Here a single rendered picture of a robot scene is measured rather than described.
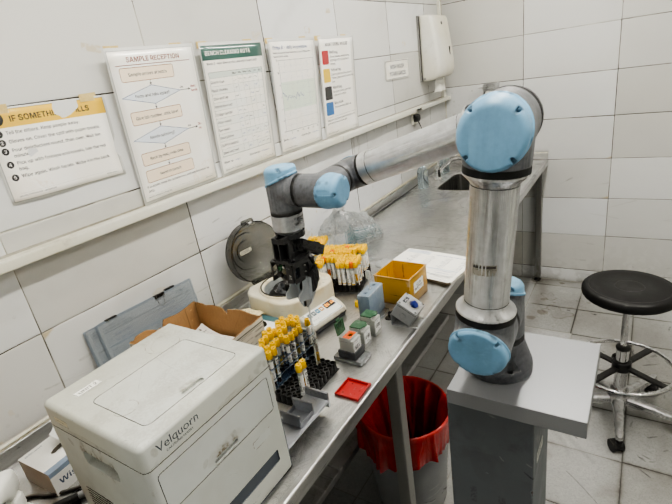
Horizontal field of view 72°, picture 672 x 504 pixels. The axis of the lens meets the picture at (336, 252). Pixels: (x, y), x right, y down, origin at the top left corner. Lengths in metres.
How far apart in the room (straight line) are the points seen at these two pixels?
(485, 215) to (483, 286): 0.14
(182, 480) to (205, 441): 0.06
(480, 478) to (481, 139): 0.87
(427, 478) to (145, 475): 1.27
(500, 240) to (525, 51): 2.58
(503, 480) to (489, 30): 2.75
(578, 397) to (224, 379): 0.73
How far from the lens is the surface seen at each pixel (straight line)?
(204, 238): 1.60
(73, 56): 1.40
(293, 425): 1.10
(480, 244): 0.87
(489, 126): 0.78
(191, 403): 0.80
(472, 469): 1.33
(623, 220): 3.50
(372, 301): 1.45
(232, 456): 0.90
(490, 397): 1.12
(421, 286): 1.59
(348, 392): 1.21
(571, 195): 3.47
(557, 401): 1.13
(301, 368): 1.15
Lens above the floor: 1.63
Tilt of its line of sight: 21 degrees down
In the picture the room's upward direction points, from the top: 9 degrees counter-clockwise
